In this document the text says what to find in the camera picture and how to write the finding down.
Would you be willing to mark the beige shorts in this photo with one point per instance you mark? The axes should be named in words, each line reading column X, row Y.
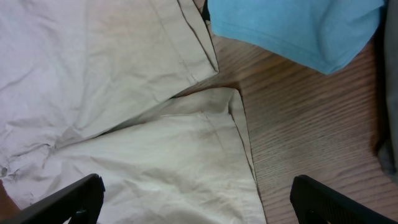
column 94, row 87

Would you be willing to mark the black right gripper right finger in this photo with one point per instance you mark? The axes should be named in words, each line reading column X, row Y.
column 314, row 203

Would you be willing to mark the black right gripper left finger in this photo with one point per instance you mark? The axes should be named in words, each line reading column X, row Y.
column 78, row 203

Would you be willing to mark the grey garment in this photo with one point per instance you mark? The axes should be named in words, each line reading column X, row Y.
column 388, row 151

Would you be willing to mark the light blue shirt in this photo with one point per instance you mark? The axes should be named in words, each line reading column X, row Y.
column 324, row 35

